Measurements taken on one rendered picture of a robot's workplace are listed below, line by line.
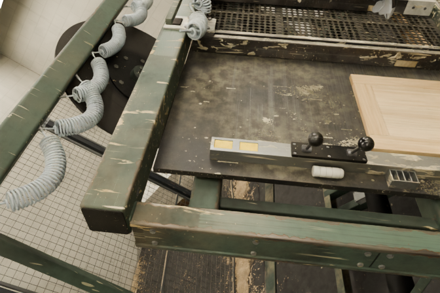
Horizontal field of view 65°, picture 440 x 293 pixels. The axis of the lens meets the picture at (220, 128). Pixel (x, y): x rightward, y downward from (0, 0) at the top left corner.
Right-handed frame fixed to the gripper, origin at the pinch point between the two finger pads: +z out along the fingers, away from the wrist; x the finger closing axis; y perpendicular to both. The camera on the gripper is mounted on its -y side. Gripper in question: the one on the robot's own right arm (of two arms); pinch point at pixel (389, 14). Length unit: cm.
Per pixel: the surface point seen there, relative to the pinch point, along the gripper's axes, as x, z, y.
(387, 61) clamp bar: 2.4, 17.1, 3.5
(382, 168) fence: 47, 14, 39
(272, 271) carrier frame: 3, 110, 78
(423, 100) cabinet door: 24.6, 21.4, 6.9
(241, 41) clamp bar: -18, -7, 50
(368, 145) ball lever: 50, 0, 45
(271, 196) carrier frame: -40, 107, 58
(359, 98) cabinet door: 18.7, 13.3, 26.4
